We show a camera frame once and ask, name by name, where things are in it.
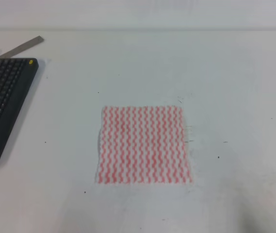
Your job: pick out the pink white striped towel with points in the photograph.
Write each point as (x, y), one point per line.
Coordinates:
(142, 145)

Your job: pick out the steel ruler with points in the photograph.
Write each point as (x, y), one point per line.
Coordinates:
(23, 47)

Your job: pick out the black keyboard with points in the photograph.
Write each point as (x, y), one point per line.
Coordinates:
(16, 77)

